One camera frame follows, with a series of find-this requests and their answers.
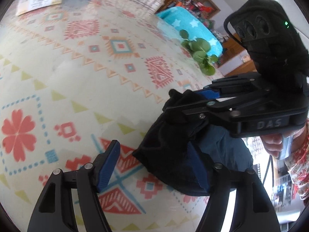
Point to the turquoise star covered chair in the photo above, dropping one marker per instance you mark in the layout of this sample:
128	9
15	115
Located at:
182	19

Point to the black pants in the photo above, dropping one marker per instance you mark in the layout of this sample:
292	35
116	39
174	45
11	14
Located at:
164	149

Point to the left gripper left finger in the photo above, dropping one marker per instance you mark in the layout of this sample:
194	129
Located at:
54	208

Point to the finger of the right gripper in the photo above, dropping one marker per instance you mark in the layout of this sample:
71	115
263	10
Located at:
220	112
232	86

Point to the green leafy vegetable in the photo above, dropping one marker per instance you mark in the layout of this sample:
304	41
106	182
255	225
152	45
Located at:
199	49

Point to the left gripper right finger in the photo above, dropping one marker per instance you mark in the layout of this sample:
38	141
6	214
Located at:
253	209

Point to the patterned tablecloth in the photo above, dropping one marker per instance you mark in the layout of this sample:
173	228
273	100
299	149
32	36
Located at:
75	76

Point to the right hand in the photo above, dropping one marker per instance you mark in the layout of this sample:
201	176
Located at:
273	142

